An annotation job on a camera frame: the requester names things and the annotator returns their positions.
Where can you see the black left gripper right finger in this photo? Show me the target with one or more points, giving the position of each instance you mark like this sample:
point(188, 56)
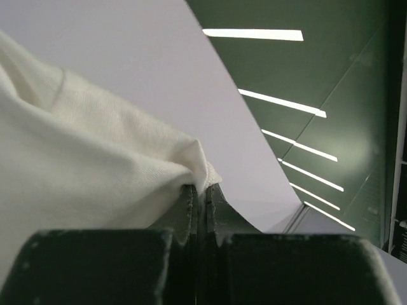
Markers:
point(245, 266)

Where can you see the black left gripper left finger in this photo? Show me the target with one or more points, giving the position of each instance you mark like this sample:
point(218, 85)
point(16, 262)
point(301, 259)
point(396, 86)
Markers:
point(110, 266)

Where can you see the white t shirt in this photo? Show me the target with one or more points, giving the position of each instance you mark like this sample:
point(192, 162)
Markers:
point(74, 155)

